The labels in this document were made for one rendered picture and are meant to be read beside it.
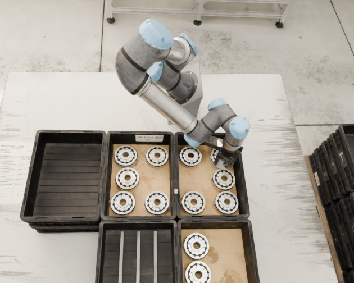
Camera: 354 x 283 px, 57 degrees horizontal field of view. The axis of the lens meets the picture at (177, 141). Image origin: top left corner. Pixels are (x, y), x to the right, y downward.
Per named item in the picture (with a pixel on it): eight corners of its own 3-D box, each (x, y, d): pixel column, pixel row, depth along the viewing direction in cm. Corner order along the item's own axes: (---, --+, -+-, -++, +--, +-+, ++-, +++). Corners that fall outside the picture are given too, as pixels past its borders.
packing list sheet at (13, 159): (-6, 141, 162) (-6, 140, 161) (42, 140, 164) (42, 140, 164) (-21, 205, 146) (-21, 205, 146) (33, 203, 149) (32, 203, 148)
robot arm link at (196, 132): (98, 77, 109) (198, 155, 131) (119, 54, 106) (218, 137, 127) (101, 65, 119) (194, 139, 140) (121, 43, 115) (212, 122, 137)
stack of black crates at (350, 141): (307, 155, 239) (339, 123, 200) (344, 154, 243) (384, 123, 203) (321, 208, 220) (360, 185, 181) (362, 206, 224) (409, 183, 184)
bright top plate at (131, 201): (112, 191, 139) (112, 190, 138) (136, 192, 140) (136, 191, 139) (109, 214, 134) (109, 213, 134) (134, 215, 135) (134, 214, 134)
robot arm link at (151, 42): (165, 55, 159) (114, 45, 108) (187, 32, 154) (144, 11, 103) (181, 73, 158) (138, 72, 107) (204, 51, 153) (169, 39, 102)
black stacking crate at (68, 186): (44, 142, 152) (37, 129, 142) (108, 143, 155) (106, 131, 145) (28, 227, 133) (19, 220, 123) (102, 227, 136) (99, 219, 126)
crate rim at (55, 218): (37, 132, 143) (36, 129, 141) (107, 132, 146) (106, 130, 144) (20, 222, 124) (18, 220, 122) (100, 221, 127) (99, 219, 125)
